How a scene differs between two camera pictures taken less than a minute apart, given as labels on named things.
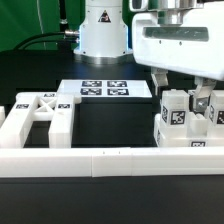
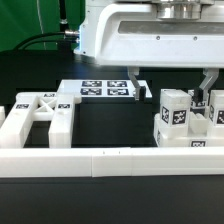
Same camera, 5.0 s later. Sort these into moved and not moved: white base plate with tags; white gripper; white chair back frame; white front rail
Moved: white gripper
Not moved: white front rail; white chair back frame; white base plate with tags
